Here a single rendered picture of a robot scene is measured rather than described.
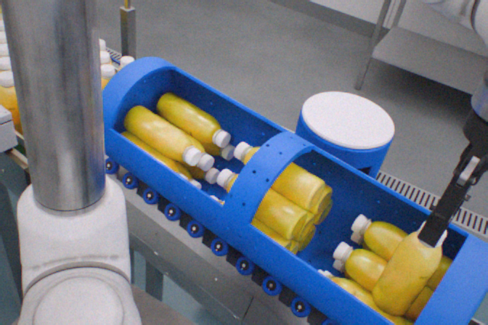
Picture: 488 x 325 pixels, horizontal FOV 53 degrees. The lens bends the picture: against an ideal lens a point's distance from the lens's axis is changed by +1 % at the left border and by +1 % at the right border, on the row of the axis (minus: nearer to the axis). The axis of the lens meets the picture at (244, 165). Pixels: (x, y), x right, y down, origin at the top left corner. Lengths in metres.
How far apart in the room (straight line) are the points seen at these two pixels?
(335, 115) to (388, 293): 0.69
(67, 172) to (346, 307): 0.54
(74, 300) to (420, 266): 0.53
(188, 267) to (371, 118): 0.70
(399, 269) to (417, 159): 2.40
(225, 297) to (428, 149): 2.41
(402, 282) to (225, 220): 0.35
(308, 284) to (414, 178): 2.22
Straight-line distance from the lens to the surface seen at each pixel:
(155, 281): 1.86
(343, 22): 4.56
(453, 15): 0.71
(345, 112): 1.50
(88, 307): 0.64
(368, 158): 1.42
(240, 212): 0.95
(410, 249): 0.85
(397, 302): 0.93
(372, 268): 1.01
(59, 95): 0.60
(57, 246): 0.73
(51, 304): 0.65
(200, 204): 1.01
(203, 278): 1.20
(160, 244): 1.25
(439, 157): 3.36
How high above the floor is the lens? 1.84
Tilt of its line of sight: 41 degrees down
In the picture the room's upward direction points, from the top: 10 degrees clockwise
